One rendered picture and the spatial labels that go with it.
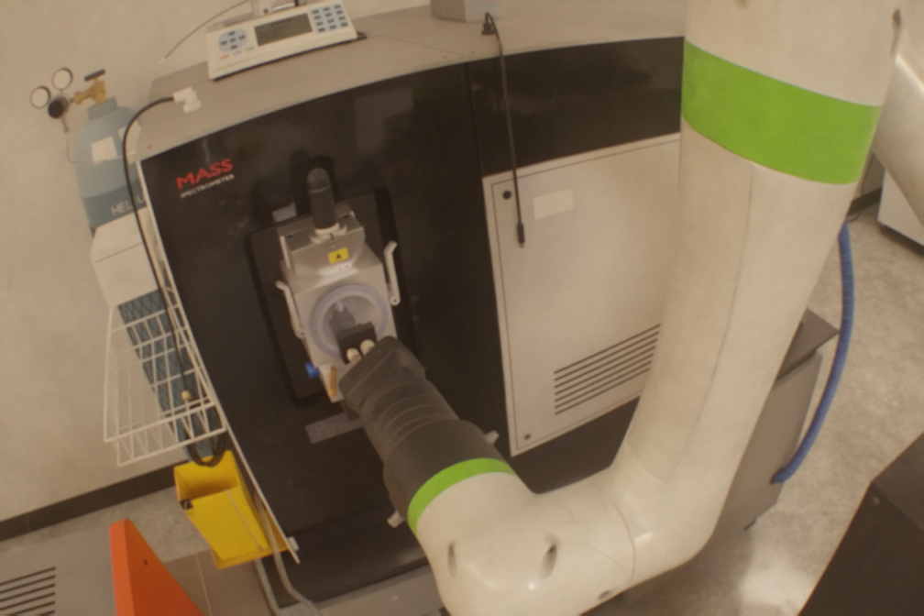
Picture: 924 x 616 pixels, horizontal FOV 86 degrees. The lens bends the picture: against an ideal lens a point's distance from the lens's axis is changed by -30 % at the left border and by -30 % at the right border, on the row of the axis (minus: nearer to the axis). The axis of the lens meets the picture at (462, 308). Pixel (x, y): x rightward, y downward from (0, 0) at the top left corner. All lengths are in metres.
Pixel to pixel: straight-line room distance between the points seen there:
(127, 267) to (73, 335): 1.06
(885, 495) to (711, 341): 0.33
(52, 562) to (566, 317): 0.79
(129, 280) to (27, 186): 0.93
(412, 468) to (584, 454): 0.71
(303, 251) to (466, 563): 0.40
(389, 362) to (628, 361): 0.58
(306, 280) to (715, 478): 0.48
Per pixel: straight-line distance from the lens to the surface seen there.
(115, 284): 1.10
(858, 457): 2.36
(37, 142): 1.92
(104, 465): 2.43
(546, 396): 1.05
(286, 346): 0.84
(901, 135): 0.54
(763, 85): 0.30
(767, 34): 0.30
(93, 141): 1.54
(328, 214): 0.70
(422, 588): 1.15
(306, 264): 0.72
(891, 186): 3.80
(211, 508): 1.01
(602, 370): 1.10
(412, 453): 0.51
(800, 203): 0.32
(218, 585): 1.17
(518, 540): 0.43
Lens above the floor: 1.60
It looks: 33 degrees down
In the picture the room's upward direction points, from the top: 8 degrees counter-clockwise
